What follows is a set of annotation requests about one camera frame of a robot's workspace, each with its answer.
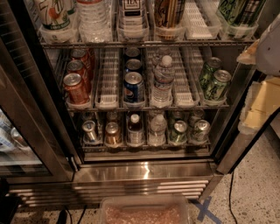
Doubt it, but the copper can bottom shelf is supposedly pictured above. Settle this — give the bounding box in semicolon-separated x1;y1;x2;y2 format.
105;122;121;145

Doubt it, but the water bottle bottom shelf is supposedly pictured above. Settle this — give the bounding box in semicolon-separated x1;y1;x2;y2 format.
148;114;167;146

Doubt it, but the blue pepsi can middle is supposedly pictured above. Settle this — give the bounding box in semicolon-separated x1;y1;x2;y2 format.
124;59;143;73

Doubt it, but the green can bottom left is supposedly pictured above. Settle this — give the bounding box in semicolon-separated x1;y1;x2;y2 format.
169;120;187;144

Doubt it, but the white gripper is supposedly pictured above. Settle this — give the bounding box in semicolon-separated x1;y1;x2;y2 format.
236;14;280;135

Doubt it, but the black cable right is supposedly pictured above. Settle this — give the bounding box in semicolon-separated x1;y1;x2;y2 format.
227;171;239;224

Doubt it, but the water bottle middle shelf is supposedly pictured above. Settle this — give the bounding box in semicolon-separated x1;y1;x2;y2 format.
153;55;175;102

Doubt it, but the black cable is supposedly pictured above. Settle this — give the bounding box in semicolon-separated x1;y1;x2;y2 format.
227;171;239;224
55;204;88;224

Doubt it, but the brown drink bottle bottom shelf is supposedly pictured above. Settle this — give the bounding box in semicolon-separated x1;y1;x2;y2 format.
128;114;144;146

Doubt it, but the glass fridge door left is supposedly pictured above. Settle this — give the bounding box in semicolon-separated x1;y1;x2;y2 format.
0;0;81;185

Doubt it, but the brown tall can top shelf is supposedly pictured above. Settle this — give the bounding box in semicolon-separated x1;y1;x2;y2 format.
154;0;186;40

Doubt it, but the tea bottle top shelf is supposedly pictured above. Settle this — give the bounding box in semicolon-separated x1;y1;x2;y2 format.
118;0;147;41

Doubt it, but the blue pepsi can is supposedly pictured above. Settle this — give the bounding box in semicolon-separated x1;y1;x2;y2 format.
124;59;143;73
124;47;141;60
123;72;144;103

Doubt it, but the green can bottom right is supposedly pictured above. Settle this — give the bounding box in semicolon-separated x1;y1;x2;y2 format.
190;120;210;143

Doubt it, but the silver slim can bottom shelf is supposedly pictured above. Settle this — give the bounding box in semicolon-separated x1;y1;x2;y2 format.
82;120;98;142

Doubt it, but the white 7up can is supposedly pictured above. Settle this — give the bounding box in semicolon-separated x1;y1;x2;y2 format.
34;0;70;31

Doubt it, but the red soda can front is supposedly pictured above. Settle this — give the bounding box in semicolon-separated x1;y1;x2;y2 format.
63;73;89;104

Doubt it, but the clear water bottle top shelf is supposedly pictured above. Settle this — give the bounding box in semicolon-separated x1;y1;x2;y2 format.
76;0;112;43

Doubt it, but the green can front middle shelf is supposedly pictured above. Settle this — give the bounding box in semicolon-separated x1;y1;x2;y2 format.
204;70;232;101

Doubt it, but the blue pepsi can front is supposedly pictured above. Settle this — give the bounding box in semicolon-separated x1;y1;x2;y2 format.
123;72;144;103

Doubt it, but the clear plastic bin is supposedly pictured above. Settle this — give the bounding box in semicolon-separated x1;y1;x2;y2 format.
98;194;190;224

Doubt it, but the green tall can top shelf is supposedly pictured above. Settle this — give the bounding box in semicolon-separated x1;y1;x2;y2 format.
218;0;266;27

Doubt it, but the blue pepsi can back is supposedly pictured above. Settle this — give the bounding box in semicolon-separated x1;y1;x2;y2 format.
124;47;141;60

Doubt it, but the green can back middle shelf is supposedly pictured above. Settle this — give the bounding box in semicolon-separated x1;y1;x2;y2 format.
199;57;221;90

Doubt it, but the black cable left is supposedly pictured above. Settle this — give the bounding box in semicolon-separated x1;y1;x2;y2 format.
55;204;88;224

